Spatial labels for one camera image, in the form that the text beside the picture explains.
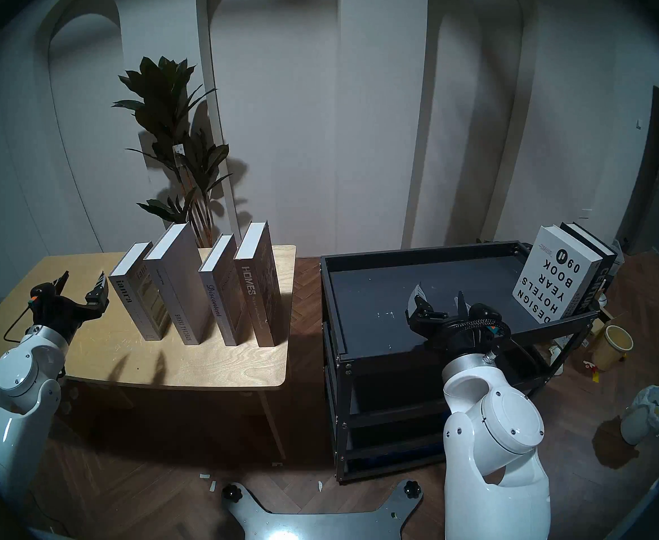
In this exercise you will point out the tall green potted plant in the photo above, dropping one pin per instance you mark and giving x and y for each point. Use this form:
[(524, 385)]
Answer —
[(166, 106)]

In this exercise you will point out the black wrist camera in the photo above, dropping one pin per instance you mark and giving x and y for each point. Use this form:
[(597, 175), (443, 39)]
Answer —
[(38, 294), (488, 319)]

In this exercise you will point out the black metal shelf cart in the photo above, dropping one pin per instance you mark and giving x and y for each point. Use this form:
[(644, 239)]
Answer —
[(374, 302)]

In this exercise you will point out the dark grey door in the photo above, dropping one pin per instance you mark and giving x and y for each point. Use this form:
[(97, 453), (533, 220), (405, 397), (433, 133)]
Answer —
[(653, 167)]

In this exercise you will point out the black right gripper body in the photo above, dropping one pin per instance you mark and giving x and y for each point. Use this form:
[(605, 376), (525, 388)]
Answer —
[(447, 331)]

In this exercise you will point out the black star knob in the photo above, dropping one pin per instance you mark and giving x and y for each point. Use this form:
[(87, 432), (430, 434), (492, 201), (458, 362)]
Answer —
[(412, 488), (231, 493)]

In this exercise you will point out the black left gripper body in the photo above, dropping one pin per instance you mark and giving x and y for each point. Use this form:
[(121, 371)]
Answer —
[(54, 316)]

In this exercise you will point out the grey Discontent book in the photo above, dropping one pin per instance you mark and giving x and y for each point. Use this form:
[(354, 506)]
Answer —
[(222, 297)]

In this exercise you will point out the small red yellow item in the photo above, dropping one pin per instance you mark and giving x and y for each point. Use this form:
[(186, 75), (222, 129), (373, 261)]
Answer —
[(593, 370)]

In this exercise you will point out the silver book small black lettering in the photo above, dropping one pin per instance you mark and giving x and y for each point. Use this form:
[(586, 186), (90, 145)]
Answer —
[(554, 274)]

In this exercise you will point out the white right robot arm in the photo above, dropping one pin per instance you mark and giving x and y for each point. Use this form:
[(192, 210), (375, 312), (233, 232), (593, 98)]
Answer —
[(492, 443)]

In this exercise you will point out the light wooden display table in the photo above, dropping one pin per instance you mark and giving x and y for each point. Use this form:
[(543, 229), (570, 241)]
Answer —
[(194, 364)]

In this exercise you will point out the large grey SPECIAL ISSUE book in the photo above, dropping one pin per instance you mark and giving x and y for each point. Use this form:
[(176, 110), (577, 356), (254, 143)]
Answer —
[(180, 286)]

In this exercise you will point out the black CENTURY book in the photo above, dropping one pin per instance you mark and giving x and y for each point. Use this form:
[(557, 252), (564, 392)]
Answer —
[(602, 263)]

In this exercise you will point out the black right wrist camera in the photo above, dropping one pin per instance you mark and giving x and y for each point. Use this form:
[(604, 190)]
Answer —
[(488, 319)]

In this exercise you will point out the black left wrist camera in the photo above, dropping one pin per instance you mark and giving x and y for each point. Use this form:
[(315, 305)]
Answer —
[(38, 294)]

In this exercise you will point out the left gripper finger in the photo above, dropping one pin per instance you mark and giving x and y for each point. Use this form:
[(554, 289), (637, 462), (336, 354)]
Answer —
[(59, 286), (99, 297)]

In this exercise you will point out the blue plastic bin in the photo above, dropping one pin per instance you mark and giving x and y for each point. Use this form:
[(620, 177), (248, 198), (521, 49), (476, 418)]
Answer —
[(397, 454)]

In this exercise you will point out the grey metal robot base plate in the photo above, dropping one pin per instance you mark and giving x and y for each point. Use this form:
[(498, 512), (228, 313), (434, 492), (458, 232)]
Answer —
[(318, 525)]

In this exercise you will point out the clear plastic storage container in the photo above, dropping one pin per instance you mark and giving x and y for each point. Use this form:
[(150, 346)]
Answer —
[(618, 257)]

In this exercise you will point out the brown HOMES book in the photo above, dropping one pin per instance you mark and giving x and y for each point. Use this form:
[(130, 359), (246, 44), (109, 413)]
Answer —
[(259, 286)]

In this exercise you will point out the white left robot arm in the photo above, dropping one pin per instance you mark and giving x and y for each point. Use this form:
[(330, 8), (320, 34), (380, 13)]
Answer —
[(14, 404)]

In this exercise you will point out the grey iaura book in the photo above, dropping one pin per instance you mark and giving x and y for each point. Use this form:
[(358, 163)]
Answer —
[(138, 297)]

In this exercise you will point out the white trash bin with bag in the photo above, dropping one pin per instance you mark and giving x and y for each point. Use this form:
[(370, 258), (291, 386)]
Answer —
[(647, 415)]

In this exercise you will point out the yellow plastic bucket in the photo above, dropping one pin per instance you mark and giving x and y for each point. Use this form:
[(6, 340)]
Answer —
[(611, 350)]

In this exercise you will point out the white spray bottle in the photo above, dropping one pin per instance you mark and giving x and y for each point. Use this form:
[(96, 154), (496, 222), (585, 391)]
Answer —
[(558, 361)]

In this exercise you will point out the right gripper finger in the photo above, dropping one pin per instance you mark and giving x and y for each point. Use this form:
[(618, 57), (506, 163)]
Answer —
[(463, 304), (419, 305)]

